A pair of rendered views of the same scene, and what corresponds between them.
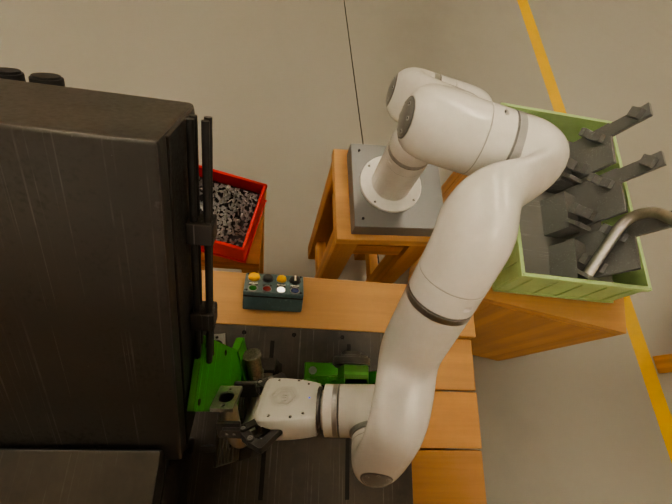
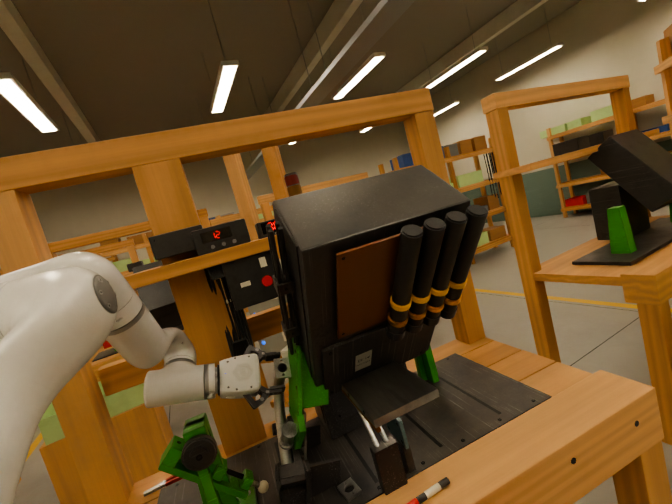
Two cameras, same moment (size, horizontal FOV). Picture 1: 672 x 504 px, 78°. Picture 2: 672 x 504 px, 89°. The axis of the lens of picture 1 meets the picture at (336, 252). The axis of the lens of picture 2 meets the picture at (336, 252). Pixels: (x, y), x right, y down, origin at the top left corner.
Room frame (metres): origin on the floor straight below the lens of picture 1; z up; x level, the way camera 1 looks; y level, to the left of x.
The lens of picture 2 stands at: (0.86, 0.34, 1.55)
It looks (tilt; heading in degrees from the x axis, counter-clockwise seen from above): 6 degrees down; 184
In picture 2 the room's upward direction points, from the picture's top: 15 degrees counter-clockwise
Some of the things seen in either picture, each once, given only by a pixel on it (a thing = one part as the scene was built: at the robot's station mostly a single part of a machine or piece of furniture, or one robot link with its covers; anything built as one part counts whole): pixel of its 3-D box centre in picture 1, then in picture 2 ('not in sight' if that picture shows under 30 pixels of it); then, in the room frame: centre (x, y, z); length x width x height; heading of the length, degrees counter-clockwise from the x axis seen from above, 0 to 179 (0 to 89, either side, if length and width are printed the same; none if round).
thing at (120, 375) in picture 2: not in sight; (293, 313); (-0.42, 0.03, 1.23); 1.30 x 0.05 x 0.09; 112
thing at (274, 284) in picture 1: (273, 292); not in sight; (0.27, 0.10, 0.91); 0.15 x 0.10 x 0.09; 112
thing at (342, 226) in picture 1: (383, 197); not in sight; (0.73, -0.06, 0.83); 0.32 x 0.32 x 0.04; 25
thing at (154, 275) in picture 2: not in sight; (276, 240); (-0.32, 0.07, 1.52); 0.90 x 0.25 x 0.04; 112
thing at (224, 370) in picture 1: (201, 376); (306, 375); (0.01, 0.12, 1.17); 0.13 x 0.12 x 0.20; 112
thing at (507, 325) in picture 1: (494, 260); not in sight; (0.95, -0.65, 0.39); 0.68 x 0.52 x 0.79; 12
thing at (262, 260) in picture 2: not in sight; (254, 277); (-0.23, -0.01, 1.42); 0.17 x 0.12 x 0.15; 112
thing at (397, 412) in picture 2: not in sight; (369, 377); (-0.01, 0.28, 1.11); 0.39 x 0.16 x 0.03; 22
